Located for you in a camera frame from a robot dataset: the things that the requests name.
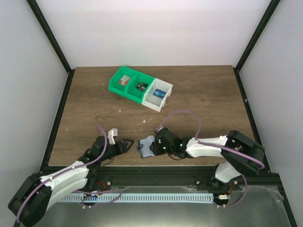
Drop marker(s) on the green double storage bin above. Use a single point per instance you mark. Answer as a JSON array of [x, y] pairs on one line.
[[129, 91]]

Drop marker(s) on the light blue slotted cable duct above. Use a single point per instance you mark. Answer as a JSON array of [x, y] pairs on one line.
[[141, 198]]

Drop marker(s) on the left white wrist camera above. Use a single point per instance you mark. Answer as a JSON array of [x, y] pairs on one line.
[[111, 135]]

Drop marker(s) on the right black frame post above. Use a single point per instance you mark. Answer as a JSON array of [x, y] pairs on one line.
[[273, 4]]

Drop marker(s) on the white storage bin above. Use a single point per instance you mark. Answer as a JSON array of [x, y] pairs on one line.
[[153, 102]]

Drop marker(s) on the black frame post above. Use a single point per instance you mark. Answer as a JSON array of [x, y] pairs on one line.
[[273, 4], [49, 34]]

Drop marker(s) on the black card in bin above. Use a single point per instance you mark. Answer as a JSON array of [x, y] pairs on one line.
[[141, 86]]

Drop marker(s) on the left black frame post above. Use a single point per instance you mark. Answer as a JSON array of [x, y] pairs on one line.
[[49, 34]]

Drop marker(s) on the red white card in bin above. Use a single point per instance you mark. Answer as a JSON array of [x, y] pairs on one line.
[[124, 80]]

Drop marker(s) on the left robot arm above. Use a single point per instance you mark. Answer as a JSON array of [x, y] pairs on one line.
[[39, 192]]

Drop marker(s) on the blue leather card holder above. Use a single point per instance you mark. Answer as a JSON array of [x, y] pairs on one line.
[[144, 147]]

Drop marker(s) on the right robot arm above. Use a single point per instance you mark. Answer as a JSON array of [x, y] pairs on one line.
[[242, 155]]

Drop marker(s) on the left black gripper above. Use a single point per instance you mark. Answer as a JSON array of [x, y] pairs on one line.
[[123, 146]]

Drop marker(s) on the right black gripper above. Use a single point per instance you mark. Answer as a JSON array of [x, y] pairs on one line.
[[156, 151]]

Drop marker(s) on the black aluminium frame rail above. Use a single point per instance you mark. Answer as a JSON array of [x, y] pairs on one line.
[[200, 177]]

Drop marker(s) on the blue card in bin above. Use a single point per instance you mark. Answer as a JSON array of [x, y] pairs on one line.
[[159, 93]]

